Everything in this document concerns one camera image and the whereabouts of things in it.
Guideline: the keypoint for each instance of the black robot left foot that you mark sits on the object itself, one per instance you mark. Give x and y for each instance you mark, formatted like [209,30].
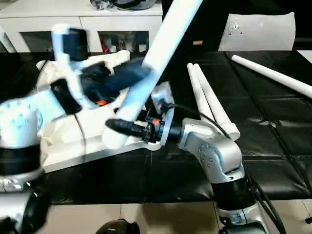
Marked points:
[113,228]

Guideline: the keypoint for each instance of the black rice cooker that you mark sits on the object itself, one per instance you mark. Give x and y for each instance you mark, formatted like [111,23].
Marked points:
[136,4]

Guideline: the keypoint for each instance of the black work mat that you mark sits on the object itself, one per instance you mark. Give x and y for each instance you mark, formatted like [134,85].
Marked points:
[273,161]

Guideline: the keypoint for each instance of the white cabinet with glass doors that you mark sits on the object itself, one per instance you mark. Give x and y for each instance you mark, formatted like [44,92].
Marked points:
[29,22]

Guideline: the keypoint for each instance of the small yellow label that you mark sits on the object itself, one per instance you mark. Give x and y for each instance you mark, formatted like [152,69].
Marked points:
[197,43]

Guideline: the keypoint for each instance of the white plastic bag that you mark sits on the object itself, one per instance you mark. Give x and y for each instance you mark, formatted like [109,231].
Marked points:
[258,34]

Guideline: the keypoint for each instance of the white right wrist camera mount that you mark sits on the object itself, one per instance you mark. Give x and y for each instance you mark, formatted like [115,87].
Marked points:
[163,97]

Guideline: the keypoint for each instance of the white plastic table leg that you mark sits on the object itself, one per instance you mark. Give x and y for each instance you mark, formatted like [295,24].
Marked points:
[273,75]
[211,90]
[201,90]
[165,44]

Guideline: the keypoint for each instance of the red bottle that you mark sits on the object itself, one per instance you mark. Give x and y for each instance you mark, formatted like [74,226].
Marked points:
[105,47]

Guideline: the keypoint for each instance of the white plastic table top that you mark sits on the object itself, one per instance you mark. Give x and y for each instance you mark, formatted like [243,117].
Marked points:
[63,141]

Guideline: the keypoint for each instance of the dark tangled clutter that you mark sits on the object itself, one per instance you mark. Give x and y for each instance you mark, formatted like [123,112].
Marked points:
[102,4]

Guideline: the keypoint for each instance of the black cabinet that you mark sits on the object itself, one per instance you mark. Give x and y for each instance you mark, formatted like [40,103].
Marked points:
[214,24]

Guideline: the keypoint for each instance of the white side table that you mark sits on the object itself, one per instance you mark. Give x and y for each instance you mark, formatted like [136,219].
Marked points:
[305,56]

